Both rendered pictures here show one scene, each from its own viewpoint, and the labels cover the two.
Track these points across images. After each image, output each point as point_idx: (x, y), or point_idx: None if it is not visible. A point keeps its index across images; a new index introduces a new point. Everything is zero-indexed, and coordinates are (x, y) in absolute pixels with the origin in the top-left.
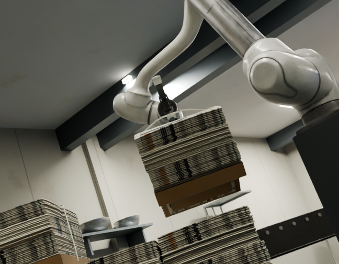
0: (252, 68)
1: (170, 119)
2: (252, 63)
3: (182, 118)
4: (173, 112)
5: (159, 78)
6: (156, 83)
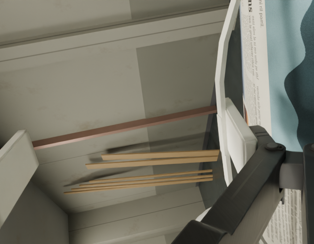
0: (207, 209)
1: (248, 126)
2: (198, 217)
3: (246, 98)
4: (220, 143)
5: (31, 167)
6: (6, 171)
